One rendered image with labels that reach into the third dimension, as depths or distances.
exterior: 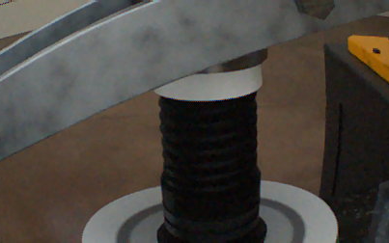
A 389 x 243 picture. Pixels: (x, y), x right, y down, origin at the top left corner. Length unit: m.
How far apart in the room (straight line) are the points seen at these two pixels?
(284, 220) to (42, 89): 0.24
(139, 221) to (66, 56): 0.20
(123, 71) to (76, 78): 0.03
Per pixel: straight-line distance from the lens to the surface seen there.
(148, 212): 0.48
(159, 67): 0.32
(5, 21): 6.56
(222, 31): 0.32
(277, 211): 0.47
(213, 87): 0.35
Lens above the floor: 1.09
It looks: 21 degrees down
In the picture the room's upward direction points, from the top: 3 degrees counter-clockwise
